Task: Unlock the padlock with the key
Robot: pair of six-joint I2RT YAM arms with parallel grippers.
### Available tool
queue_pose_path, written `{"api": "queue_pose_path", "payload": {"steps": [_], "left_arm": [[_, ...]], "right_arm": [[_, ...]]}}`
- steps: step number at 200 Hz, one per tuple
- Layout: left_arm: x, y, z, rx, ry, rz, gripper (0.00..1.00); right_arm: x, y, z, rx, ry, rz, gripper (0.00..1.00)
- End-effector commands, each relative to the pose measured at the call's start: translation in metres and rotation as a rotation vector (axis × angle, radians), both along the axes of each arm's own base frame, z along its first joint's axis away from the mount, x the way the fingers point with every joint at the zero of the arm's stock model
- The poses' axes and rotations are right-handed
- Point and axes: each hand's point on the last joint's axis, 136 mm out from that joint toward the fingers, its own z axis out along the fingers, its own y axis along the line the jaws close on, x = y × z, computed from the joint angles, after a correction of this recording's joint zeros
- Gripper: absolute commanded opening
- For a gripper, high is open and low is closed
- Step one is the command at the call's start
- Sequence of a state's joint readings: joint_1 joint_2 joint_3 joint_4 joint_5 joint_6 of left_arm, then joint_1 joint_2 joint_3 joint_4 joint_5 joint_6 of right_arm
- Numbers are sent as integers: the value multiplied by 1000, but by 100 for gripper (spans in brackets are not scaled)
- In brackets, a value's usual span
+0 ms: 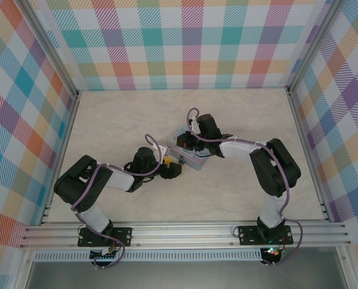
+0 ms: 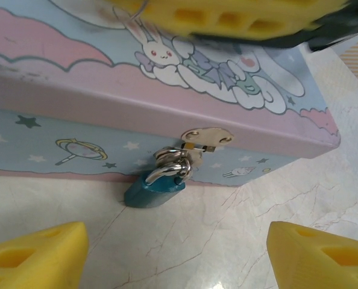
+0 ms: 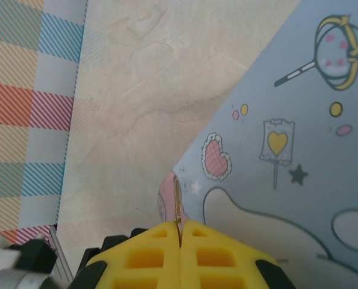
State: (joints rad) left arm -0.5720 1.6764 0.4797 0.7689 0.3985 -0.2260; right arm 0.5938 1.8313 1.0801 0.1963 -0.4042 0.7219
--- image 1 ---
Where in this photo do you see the blue cartoon tin box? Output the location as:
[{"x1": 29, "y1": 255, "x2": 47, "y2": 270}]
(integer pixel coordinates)
[{"x1": 166, "y1": 123, "x2": 209, "y2": 170}]

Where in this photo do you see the small electronics board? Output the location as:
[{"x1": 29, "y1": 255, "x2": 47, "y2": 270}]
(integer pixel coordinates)
[{"x1": 89, "y1": 247, "x2": 120, "y2": 260}]

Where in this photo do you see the grey metal panel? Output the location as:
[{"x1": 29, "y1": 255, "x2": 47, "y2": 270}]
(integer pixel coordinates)
[{"x1": 24, "y1": 259, "x2": 350, "y2": 289}]

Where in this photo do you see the electronics board with LED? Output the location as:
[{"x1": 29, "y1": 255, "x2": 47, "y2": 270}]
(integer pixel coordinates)
[{"x1": 260, "y1": 246, "x2": 281, "y2": 260}]

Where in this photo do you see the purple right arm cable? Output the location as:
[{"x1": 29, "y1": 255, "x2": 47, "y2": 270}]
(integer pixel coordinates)
[{"x1": 186, "y1": 107, "x2": 303, "y2": 267}]

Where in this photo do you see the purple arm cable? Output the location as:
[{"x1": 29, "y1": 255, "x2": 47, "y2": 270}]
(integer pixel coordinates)
[
  {"x1": 186, "y1": 107, "x2": 303, "y2": 267},
  {"x1": 70, "y1": 134, "x2": 163, "y2": 269}
]

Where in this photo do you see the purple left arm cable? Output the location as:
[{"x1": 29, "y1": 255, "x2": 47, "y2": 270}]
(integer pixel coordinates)
[{"x1": 70, "y1": 134, "x2": 163, "y2": 269}]

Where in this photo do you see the aluminium mounting rail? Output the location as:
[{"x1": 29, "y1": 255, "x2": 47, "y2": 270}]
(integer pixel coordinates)
[{"x1": 19, "y1": 220, "x2": 352, "y2": 249}]

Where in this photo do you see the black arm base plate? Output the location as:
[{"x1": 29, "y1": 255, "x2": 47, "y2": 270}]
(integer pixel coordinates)
[
  {"x1": 77, "y1": 226, "x2": 133, "y2": 248},
  {"x1": 237, "y1": 223, "x2": 295, "y2": 246}
]

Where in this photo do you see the white slotted cable duct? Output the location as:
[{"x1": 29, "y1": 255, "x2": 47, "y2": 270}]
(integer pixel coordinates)
[{"x1": 33, "y1": 247, "x2": 263, "y2": 263}]

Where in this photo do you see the aluminium side rail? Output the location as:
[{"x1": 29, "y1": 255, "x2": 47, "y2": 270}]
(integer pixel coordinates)
[
  {"x1": 286, "y1": 89, "x2": 334, "y2": 223},
  {"x1": 39, "y1": 90, "x2": 81, "y2": 227}
]

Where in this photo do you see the aluminium frame post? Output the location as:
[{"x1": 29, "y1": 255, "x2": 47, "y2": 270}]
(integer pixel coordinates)
[
  {"x1": 286, "y1": 0, "x2": 347, "y2": 94},
  {"x1": 16, "y1": 0, "x2": 81, "y2": 99}
]

